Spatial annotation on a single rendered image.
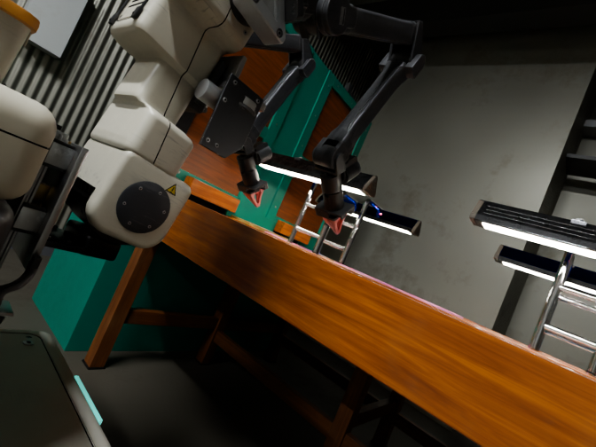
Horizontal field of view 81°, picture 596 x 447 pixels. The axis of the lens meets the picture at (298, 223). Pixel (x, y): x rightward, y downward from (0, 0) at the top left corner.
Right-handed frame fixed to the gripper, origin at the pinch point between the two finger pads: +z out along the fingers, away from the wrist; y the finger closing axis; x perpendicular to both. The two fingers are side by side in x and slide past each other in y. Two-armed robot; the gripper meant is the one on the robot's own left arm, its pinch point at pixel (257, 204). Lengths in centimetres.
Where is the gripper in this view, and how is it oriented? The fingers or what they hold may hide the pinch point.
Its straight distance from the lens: 131.6
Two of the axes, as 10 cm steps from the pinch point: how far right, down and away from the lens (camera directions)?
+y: -7.4, -2.7, 6.2
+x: -6.6, 5.0, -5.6
